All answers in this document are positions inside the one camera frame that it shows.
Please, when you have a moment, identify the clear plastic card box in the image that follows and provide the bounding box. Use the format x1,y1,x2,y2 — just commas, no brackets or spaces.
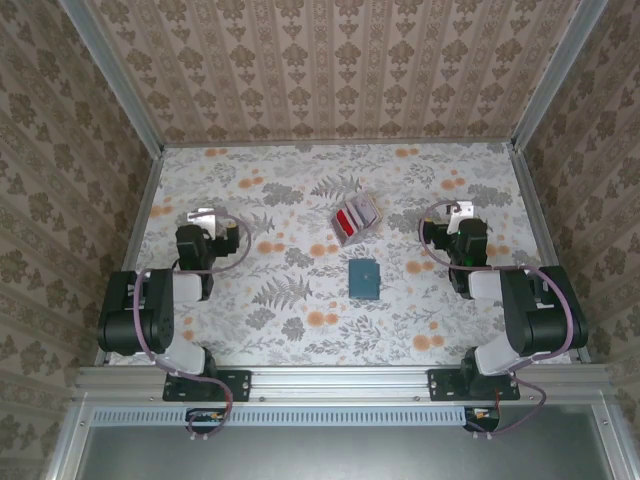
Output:
328,192,384,248

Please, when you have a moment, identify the blue card holder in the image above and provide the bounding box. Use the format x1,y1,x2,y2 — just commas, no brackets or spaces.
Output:
347,258,382,302

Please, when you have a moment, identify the black controller box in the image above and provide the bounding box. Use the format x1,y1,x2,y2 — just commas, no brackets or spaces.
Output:
185,407,227,435
463,405,502,432

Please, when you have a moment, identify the grey metal panel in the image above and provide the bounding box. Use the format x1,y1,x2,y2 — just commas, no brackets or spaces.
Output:
47,399,640,480

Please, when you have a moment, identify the purple cable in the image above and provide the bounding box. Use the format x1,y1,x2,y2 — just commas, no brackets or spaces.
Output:
133,210,252,442
418,199,574,441

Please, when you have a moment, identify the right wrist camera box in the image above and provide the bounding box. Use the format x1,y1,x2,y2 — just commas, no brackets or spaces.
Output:
446,200,475,222

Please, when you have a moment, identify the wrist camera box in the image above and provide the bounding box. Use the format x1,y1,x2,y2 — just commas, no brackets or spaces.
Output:
186,207,218,239
446,200,475,222

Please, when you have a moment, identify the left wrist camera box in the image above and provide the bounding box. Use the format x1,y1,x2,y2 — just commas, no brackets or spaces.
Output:
186,207,218,239

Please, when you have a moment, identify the aluminium side rail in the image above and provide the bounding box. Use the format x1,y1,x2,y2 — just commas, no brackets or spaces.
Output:
508,143,592,365
94,147,166,366

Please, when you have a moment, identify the aluminium back rail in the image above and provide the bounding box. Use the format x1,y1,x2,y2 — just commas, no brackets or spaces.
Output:
162,139,516,150

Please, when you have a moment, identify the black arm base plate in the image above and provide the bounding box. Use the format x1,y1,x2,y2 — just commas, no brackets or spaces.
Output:
163,368,252,403
427,368,521,403

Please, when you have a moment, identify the aluminium mounting rail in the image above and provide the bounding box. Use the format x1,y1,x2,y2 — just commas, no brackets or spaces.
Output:
74,363,615,404

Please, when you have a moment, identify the aluminium frame post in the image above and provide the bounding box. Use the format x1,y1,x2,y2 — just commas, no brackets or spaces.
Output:
510,0,610,151
57,0,166,157

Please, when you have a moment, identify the grey slotted cable duct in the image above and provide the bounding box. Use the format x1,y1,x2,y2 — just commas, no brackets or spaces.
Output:
92,405,465,427

